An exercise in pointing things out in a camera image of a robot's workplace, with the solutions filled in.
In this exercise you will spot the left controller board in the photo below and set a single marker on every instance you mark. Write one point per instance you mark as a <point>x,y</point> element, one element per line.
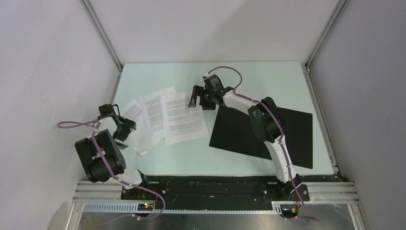
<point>145,207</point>

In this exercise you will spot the left aluminium frame post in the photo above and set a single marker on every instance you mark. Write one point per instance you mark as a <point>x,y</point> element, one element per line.
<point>94,19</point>

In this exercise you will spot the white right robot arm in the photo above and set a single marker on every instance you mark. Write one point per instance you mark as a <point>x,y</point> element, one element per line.
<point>263,116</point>

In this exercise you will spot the controller board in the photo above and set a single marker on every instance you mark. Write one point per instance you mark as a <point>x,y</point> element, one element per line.
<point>145,207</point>
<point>289,212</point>

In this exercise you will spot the aluminium frame post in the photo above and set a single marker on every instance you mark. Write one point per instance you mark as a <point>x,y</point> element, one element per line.
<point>328,28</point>
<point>94,19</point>

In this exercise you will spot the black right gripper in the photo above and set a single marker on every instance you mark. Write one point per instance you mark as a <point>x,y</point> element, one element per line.
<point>197,92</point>

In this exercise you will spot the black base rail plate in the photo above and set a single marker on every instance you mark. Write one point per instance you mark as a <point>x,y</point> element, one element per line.
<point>224,192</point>

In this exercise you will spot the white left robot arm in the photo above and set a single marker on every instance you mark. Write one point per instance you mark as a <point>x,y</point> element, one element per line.
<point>101,153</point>

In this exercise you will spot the grey slotted cable duct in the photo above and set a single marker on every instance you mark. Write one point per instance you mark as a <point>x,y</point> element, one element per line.
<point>135,208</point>

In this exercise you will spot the right aluminium frame post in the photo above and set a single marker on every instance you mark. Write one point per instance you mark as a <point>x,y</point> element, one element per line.
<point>328,28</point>

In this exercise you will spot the large printed paper sheet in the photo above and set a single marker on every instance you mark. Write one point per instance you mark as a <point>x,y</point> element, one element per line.
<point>180,122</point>

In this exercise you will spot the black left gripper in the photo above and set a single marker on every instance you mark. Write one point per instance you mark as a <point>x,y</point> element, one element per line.
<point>128,125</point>

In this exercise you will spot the right controller board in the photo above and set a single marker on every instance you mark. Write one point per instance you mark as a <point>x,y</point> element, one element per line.
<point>289,212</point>

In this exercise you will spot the red and black folder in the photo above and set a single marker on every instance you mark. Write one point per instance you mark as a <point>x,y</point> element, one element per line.
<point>233,132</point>

